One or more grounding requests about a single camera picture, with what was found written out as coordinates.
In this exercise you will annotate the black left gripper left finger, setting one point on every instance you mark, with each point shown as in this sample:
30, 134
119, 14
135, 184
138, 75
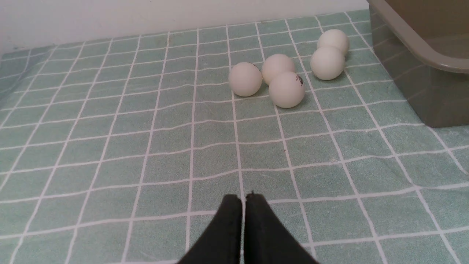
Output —
220, 242

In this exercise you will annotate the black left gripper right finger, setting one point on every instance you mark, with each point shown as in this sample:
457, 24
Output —
266, 240

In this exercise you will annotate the white ping-pong ball with logo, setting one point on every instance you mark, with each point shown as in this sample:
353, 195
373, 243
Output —
286, 90

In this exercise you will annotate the green checked tablecloth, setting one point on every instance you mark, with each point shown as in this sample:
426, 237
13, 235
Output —
119, 150

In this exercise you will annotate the brown plastic bin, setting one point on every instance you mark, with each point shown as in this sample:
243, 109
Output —
424, 47

